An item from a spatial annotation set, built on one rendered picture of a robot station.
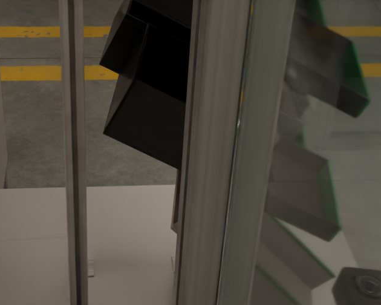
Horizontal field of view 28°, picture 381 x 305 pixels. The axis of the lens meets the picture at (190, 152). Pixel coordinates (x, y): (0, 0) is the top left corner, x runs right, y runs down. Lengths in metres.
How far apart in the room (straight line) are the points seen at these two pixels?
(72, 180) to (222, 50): 0.52
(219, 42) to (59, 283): 1.04
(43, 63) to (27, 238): 2.43
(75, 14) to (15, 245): 0.73
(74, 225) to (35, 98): 2.66
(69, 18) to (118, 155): 2.39
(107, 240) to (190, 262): 1.05
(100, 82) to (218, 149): 3.30
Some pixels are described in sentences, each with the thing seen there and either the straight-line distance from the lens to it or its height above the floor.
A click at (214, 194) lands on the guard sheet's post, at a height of 1.57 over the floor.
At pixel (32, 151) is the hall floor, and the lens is 3.08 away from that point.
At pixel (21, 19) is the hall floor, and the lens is 4.18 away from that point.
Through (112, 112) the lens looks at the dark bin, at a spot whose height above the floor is 1.32.
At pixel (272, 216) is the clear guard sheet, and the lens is 0.20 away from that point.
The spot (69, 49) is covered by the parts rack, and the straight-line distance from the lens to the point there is 0.67.
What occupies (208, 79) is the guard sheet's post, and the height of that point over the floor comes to 1.62.
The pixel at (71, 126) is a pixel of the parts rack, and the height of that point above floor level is 1.35.
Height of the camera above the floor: 1.73
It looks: 34 degrees down
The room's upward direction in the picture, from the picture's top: 4 degrees clockwise
